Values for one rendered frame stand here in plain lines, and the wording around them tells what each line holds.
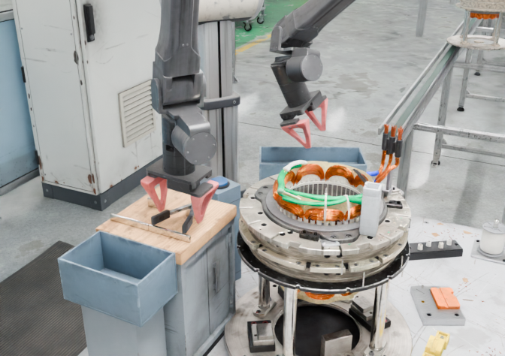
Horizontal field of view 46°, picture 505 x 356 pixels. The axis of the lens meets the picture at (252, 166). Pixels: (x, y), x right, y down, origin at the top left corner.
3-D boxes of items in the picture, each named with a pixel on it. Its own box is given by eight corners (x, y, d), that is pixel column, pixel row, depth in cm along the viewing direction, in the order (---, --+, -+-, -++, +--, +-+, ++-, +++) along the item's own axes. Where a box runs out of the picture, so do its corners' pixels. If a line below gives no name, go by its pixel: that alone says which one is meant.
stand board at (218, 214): (181, 266, 103) (180, 254, 102) (96, 239, 111) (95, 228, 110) (237, 215, 120) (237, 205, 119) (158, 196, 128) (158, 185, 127)
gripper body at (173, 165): (194, 192, 102) (194, 153, 99) (145, 178, 106) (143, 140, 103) (213, 176, 107) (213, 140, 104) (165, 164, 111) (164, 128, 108)
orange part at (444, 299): (460, 309, 131) (461, 306, 131) (437, 309, 131) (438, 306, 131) (451, 291, 138) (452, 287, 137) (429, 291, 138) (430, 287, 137)
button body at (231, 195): (241, 277, 145) (240, 184, 134) (220, 289, 140) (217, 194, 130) (222, 266, 149) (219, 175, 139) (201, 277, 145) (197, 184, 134)
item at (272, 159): (352, 245, 158) (360, 146, 146) (358, 269, 148) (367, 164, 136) (258, 245, 158) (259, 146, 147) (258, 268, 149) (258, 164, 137)
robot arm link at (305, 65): (303, 34, 137) (272, 26, 133) (334, 28, 127) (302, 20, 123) (296, 85, 137) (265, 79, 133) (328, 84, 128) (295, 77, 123)
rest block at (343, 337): (319, 356, 114) (321, 334, 112) (346, 349, 116) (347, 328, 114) (329, 372, 111) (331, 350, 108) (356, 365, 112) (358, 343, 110)
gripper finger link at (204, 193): (200, 234, 105) (200, 188, 101) (166, 223, 108) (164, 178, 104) (219, 216, 111) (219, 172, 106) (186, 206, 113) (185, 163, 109)
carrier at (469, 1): (470, 33, 397) (477, -14, 385) (524, 43, 369) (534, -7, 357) (433, 41, 376) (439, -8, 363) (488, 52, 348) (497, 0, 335)
